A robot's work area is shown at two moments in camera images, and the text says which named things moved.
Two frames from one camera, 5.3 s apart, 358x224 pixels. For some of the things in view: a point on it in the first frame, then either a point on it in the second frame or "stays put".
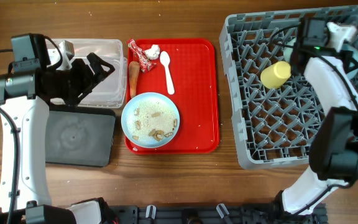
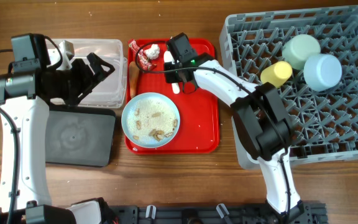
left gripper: x=100 y=74 stays put
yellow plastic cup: x=274 y=76 stays put
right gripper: x=295 y=66 to x=173 y=76
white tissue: x=153 y=52 stays put
